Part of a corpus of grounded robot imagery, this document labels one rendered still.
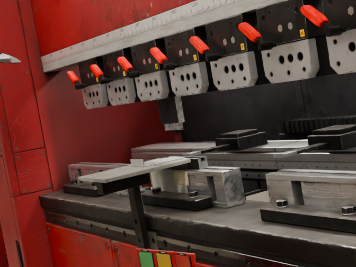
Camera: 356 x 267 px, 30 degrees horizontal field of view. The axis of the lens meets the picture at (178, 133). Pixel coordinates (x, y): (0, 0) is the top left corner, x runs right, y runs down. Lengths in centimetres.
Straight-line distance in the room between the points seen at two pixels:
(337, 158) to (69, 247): 113
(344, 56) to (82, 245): 132
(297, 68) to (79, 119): 146
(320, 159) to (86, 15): 92
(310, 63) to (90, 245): 117
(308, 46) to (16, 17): 154
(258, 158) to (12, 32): 114
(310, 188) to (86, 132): 143
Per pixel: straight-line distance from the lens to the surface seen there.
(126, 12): 198
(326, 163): 177
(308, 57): 136
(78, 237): 236
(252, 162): 201
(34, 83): 265
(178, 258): 150
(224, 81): 159
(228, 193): 171
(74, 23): 232
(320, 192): 143
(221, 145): 200
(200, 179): 179
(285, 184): 151
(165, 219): 175
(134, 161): 187
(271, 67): 145
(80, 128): 270
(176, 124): 189
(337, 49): 130
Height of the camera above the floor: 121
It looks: 4 degrees down
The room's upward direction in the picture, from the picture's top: 10 degrees counter-clockwise
